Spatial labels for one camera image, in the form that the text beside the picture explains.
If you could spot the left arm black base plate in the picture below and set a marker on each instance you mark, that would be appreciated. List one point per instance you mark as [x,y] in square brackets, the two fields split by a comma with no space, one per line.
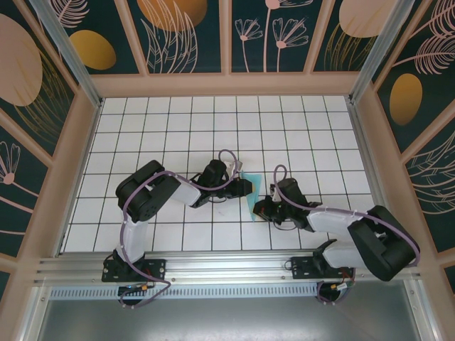
[156,270]

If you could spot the long aluminium base rail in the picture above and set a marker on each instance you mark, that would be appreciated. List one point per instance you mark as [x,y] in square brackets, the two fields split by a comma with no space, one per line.
[227,264]

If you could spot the wall panel with orange oval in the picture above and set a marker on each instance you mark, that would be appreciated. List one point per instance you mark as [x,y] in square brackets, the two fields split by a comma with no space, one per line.
[92,49]

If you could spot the grey metal sheet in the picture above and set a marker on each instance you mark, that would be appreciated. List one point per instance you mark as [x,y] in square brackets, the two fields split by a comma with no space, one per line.
[227,319]

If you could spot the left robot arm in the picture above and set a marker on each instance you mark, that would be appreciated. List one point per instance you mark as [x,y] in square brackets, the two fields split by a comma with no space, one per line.
[135,238]

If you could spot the wall panel with gold leaves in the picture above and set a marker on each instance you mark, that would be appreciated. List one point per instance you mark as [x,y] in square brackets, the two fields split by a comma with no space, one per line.
[355,21]

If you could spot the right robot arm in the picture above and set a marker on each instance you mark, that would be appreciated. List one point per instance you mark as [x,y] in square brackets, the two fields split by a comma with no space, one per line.
[330,222]

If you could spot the wall panel with pink circle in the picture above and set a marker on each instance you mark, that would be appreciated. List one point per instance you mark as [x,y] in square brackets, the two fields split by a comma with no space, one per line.
[21,71]

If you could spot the wall panel with orange circle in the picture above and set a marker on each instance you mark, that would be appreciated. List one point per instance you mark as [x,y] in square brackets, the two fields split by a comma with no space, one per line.
[170,35]

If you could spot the aluminium corner post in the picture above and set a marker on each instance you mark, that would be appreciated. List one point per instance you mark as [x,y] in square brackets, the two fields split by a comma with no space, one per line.
[375,53]
[69,53]

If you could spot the wall panel with single flower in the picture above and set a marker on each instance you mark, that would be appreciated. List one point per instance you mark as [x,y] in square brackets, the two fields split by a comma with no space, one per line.
[17,177]

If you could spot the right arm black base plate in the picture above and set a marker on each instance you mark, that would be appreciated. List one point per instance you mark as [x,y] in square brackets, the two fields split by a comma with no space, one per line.
[302,268]

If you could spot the wall panel with fern and oval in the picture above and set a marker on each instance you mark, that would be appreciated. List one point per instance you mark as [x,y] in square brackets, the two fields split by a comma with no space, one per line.
[419,71]

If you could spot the wall panel with pink flowers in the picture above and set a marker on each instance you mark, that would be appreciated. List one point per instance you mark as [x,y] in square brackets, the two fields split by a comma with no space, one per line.
[270,35]

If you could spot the aluminium side rail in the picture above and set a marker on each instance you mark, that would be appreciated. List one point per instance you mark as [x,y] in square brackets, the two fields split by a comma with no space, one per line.
[80,177]
[362,142]

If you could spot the light blue paper sheet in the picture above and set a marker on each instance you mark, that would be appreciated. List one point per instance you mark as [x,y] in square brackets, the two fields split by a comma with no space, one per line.
[254,206]

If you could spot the wall panel with fern leaves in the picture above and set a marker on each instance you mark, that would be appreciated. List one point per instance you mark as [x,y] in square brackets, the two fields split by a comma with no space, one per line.
[433,184]

